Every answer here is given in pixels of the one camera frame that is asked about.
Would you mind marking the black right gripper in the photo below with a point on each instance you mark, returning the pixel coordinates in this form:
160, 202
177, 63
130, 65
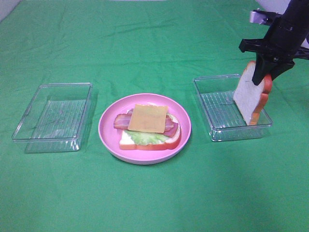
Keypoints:
283, 40

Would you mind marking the bacon strip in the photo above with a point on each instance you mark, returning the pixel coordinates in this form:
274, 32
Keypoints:
167, 134
122, 122

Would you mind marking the yellow cheese slice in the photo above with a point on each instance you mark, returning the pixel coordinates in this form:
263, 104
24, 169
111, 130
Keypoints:
148, 118

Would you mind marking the green lettuce leaf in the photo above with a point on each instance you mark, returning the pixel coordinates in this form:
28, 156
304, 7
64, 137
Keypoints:
144, 137

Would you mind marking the toast slice with red crust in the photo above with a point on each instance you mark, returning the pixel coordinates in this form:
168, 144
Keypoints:
149, 146

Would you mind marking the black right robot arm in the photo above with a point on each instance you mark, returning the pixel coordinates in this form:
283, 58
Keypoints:
297, 10

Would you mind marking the clear right plastic tray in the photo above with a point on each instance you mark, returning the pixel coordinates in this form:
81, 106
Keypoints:
221, 116

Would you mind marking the clear plastic tray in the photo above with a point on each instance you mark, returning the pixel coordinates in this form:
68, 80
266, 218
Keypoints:
221, 116
55, 120

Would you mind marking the green tablecloth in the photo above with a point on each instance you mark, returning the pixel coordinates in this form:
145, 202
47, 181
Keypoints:
128, 47

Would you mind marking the pink round plate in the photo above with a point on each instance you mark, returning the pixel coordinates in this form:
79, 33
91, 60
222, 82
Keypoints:
111, 136

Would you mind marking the clear left plastic tray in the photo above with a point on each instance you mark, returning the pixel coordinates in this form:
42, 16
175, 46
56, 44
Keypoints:
55, 120

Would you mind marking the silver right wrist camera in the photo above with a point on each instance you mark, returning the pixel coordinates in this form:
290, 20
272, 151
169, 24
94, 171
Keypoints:
263, 17

